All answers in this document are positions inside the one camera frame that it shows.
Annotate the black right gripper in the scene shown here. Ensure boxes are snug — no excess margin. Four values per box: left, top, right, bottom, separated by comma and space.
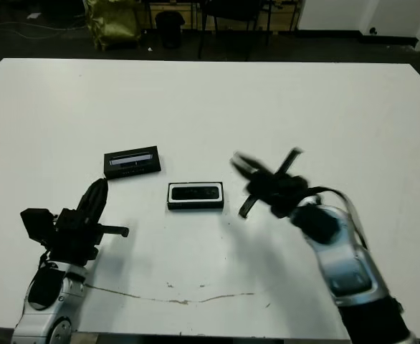
230, 146, 312, 220

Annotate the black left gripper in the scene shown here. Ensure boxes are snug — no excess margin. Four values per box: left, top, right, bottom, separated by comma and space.
50, 178, 130, 267

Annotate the black printed box lid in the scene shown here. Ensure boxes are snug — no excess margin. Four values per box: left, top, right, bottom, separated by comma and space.
103, 144, 162, 180

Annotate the black smartphone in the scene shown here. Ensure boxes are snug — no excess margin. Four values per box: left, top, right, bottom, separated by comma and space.
171, 185, 220, 201

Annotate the black box with white insert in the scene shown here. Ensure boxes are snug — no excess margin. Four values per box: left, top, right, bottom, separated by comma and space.
166, 181, 225, 212

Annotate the black bin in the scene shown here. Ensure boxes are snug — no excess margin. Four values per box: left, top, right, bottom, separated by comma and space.
155, 10, 186, 50

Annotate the black mesh office chair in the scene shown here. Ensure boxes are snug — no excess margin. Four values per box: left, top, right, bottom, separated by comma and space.
197, 0, 274, 62

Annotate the crumpled yellowish plastic bag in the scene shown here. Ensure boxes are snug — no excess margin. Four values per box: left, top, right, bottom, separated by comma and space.
84, 0, 143, 50

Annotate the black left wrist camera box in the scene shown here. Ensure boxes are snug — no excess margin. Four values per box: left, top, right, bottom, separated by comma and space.
19, 208, 56, 247

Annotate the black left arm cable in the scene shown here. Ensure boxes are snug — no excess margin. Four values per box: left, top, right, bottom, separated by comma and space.
37, 247, 53, 273

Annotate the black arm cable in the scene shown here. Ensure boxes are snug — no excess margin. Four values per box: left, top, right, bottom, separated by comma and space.
308, 185, 372, 252
37, 247, 53, 273

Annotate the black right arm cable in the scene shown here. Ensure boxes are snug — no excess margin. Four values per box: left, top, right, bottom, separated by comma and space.
308, 185, 372, 252

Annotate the thin white floor cable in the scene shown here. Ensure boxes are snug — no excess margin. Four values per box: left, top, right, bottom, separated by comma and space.
0, 21, 87, 39

